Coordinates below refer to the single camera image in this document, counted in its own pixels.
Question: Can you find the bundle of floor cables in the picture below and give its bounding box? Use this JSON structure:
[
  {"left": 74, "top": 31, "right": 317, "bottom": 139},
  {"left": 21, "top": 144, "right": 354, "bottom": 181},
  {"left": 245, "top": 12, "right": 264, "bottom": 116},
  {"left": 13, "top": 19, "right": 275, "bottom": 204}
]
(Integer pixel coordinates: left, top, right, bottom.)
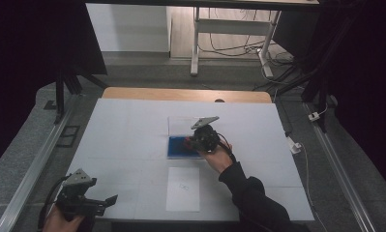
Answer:
[{"left": 198, "top": 9, "right": 295, "bottom": 67}]

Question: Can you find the white plug with cable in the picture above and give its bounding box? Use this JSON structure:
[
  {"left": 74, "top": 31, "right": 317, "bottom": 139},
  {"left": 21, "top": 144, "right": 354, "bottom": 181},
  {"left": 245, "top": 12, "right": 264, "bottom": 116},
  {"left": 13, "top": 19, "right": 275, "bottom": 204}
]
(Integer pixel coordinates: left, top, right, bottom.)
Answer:
[{"left": 286, "top": 135, "right": 331, "bottom": 232}]

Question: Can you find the black curtain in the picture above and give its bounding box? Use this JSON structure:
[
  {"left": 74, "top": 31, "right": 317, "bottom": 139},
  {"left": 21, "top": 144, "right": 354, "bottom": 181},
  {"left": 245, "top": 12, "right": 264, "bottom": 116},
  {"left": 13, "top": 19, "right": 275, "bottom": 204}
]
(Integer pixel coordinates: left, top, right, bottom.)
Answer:
[
  {"left": 0, "top": 0, "right": 108, "bottom": 173},
  {"left": 272, "top": 0, "right": 386, "bottom": 188}
]

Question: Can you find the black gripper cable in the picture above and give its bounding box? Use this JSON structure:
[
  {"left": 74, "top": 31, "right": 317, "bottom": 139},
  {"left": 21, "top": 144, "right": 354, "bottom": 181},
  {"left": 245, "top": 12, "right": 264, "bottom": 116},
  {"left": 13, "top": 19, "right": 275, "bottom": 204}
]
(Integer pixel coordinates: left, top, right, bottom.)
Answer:
[
  {"left": 217, "top": 132, "right": 237, "bottom": 163},
  {"left": 36, "top": 174, "right": 72, "bottom": 232}
]

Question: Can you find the large white table board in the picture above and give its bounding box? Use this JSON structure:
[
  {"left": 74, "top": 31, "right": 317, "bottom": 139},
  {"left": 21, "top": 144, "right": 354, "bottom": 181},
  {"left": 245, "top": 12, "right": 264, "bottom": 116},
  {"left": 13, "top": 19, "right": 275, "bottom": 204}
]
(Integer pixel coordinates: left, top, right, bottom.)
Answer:
[{"left": 63, "top": 98, "right": 316, "bottom": 223}]

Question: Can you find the aluminium rail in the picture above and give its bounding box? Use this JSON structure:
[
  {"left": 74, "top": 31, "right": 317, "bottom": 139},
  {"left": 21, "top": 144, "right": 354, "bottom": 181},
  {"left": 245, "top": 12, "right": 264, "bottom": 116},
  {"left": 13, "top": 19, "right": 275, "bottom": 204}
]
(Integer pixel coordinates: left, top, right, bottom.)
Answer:
[
  {"left": 302, "top": 101, "right": 379, "bottom": 232},
  {"left": 0, "top": 107, "right": 74, "bottom": 232}
]

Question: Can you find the white desk frame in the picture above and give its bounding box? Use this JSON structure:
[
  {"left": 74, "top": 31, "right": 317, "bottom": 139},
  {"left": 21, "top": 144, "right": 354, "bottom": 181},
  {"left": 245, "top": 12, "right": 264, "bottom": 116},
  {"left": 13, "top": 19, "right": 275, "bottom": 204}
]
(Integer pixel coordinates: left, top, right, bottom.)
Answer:
[{"left": 190, "top": 6, "right": 282, "bottom": 78}]

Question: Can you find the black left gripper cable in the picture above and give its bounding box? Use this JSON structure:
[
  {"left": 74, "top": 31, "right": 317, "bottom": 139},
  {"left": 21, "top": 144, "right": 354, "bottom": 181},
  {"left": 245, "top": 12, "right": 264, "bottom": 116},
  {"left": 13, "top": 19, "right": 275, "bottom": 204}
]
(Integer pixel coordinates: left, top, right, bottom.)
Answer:
[{"left": 36, "top": 174, "right": 72, "bottom": 232}]

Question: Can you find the black metal stand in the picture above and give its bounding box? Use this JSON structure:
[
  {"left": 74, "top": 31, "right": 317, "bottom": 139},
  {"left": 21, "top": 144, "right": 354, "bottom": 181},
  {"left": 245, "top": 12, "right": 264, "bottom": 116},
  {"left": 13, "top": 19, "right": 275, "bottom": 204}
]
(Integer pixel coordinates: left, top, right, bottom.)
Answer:
[
  {"left": 252, "top": 18, "right": 339, "bottom": 133},
  {"left": 52, "top": 64, "right": 110, "bottom": 126}
]

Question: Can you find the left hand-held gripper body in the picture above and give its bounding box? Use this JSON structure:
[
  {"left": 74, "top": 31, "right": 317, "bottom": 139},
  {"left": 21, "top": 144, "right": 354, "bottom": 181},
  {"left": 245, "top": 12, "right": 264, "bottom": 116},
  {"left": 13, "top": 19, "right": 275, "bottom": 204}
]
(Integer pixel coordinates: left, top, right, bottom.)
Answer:
[{"left": 55, "top": 167, "right": 100, "bottom": 218}]

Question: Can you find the blue ink pad clear case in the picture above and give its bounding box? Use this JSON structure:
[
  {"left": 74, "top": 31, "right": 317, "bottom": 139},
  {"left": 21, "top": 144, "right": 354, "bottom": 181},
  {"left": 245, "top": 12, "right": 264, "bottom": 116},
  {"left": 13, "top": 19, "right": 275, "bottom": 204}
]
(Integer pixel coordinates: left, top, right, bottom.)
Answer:
[{"left": 166, "top": 115, "right": 211, "bottom": 160}]

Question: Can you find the person's left hand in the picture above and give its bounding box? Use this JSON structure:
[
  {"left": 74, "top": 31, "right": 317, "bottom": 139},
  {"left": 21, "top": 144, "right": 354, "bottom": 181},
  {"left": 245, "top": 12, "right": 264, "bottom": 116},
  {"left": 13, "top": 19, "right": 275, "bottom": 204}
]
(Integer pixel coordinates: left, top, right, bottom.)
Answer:
[{"left": 42, "top": 205, "right": 87, "bottom": 232}]

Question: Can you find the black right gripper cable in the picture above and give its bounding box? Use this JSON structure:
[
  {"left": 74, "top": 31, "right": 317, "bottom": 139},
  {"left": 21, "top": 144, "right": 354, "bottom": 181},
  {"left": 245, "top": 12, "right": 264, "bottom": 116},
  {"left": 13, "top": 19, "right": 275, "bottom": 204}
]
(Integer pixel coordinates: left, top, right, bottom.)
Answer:
[{"left": 217, "top": 132, "right": 237, "bottom": 163}]

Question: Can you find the white paper sheet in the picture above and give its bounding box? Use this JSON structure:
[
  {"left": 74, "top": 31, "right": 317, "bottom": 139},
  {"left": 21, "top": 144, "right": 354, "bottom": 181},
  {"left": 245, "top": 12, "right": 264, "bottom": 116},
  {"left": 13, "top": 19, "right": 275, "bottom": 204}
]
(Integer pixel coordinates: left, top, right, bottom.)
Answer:
[{"left": 164, "top": 166, "right": 201, "bottom": 213}]

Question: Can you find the person's right hand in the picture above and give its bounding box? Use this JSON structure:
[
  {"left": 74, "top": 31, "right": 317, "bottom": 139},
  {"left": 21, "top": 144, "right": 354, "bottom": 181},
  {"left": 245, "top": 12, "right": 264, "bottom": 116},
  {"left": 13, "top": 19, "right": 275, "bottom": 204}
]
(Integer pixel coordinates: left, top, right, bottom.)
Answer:
[{"left": 199, "top": 140, "right": 236, "bottom": 175}]

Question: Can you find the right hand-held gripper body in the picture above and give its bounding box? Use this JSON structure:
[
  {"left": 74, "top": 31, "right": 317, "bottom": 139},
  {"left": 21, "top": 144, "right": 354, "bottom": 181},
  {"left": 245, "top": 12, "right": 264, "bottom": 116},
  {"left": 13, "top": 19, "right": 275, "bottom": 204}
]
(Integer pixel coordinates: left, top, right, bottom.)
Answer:
[{"left": 190, "top": 115, "right": 222, "bottom": 154}]

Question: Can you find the black floor plate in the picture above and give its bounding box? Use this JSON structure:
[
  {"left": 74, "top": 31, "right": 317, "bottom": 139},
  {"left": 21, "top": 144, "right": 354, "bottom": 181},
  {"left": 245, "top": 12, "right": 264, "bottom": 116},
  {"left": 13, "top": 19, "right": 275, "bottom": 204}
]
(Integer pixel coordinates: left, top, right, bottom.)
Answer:
[{"left": 55, "top": 125, "right": 81, "bottom": 149}]

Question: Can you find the white power adapter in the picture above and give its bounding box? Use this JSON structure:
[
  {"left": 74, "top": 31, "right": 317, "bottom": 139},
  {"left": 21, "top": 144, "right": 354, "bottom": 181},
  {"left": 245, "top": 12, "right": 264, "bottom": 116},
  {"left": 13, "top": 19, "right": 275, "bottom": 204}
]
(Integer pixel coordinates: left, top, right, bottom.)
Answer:
[{"left": 308, "top": 105, "right": 329, "bottom": 123}]

